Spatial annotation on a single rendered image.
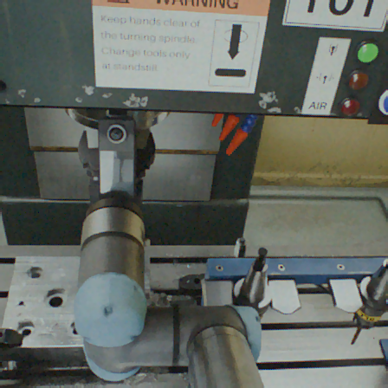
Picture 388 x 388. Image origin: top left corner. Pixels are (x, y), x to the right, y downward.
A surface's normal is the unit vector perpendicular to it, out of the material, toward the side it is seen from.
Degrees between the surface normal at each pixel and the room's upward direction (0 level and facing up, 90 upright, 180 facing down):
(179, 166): 89
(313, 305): 0
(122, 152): 62
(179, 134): 88
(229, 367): 32
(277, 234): 0
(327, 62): 90
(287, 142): 90
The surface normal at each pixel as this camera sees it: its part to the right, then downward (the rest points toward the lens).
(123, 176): 0.10, 0.29
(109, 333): 0.11, 0.71
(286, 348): 0.11, -0.72
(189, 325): 0.11, -0.47
